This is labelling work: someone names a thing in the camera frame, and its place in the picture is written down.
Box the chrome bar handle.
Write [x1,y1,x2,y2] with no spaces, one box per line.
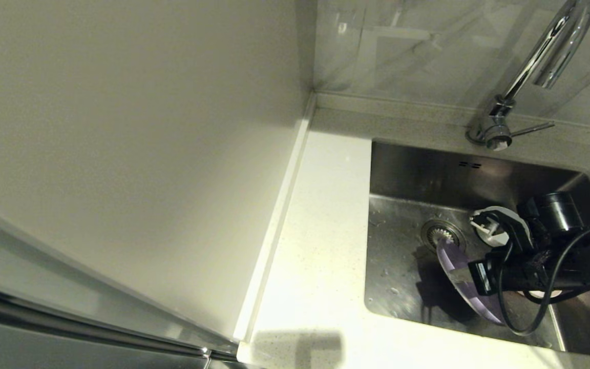
[0,284,249,369]

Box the pink bowl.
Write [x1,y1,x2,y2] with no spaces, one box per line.
[523,288,564,299]

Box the stainless steel appliance door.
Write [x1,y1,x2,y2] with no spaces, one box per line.
[0,205,239,369]

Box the blue-grey bowl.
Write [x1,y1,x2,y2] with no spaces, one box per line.
[476,206,531,249]

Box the pale blue plate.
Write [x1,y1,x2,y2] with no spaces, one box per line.
[436,237,508,326]

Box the white cabinet side panel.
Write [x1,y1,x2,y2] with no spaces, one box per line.
[0,0,316,343]

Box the chrome gooseneck faucet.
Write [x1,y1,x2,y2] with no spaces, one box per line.
[467,0,590,152]

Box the round metal drain strainer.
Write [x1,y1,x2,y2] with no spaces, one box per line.
[420,219,466,253]

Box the stainless steel sink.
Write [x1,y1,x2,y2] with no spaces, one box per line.
[363,138,590,359]

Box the white trim strip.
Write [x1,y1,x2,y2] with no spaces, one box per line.
[233,95,317,344]

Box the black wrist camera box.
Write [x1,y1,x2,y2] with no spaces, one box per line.
[468,260,496,296]

